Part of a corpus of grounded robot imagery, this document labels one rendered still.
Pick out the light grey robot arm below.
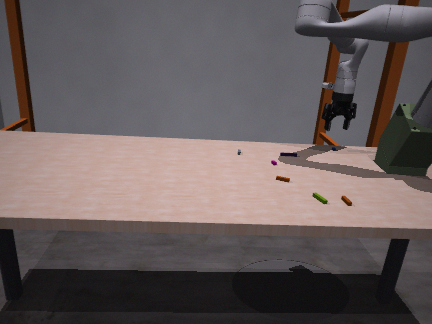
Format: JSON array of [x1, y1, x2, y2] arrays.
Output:
[[295, 0, 432, 128]]

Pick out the orange rod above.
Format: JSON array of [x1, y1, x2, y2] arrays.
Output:
[[341, 196, 352, 206], [276, 176, 290, 182]]

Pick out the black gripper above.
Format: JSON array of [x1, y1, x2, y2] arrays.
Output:
[[321, 91, 357, 131]]

